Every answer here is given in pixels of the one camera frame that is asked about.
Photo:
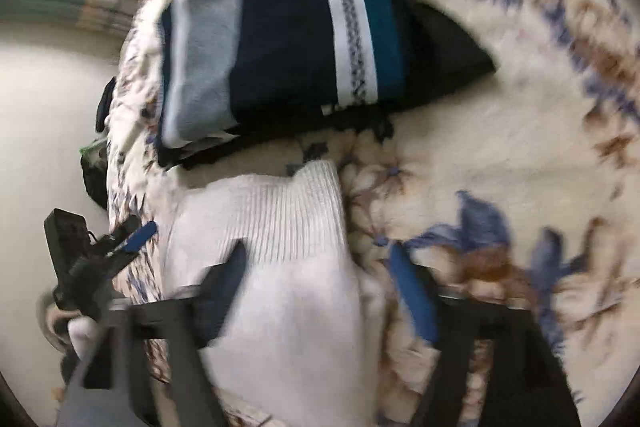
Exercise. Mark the folded navy striped sweater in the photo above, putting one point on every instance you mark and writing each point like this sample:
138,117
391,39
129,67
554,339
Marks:
290,32

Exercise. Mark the dark cap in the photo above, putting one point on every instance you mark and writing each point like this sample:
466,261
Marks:
105,104

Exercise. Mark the teal window curtain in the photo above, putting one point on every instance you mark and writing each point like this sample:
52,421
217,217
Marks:
75,7

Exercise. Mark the person's left hand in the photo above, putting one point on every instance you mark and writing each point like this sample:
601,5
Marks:
85,337

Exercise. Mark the floral bed blanket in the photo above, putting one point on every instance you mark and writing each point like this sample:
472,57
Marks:
500,132

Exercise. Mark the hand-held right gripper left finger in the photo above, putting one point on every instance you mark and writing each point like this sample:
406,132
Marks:
225,292

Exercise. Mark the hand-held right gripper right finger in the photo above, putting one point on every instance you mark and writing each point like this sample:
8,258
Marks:
410,292

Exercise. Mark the white knit sweater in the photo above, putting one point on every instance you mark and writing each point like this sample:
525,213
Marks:
290,257

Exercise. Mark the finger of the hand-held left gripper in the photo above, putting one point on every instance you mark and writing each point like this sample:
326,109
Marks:
126,225
140,235

